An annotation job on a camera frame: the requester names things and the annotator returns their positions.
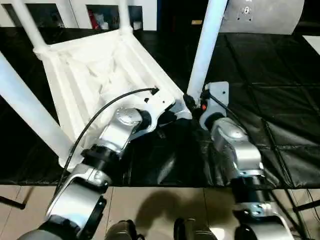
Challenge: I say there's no white plastic table leg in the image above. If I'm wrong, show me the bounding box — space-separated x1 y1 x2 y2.
11 0 49 56
0 50 74 166
118 0 134 35
186 0 229 101

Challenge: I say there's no white plastic table top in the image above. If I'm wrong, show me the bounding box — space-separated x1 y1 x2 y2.
32 29 194 171

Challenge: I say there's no black work mat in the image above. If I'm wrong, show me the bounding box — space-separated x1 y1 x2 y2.
0 25 320 189

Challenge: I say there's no black box with gold label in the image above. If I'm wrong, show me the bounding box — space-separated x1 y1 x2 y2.
155 0 209 33

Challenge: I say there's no white glass door cabinet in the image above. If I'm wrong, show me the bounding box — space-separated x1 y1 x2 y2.
0 0 159 31

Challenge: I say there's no grey right robot foot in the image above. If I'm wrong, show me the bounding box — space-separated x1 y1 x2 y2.
173 217 216 240

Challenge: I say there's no grey robot foot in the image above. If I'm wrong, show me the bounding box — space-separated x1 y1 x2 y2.
105 219 139 240
173 217 216 240

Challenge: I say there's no grey left robot foot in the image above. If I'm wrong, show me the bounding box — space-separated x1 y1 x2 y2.
105 219 139 240

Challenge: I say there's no flat white board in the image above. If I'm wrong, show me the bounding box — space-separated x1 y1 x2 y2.
301 34 320 55

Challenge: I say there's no black metal stand bar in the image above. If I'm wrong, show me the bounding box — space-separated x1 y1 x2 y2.
291 199 320 213

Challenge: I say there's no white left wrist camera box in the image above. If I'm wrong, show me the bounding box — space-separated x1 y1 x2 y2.
143 85 176 134

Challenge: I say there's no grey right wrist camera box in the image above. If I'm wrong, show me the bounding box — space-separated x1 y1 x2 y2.
199 80 230 131

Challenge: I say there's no black metal table frame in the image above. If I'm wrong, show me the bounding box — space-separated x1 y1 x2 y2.
0 185 35 210

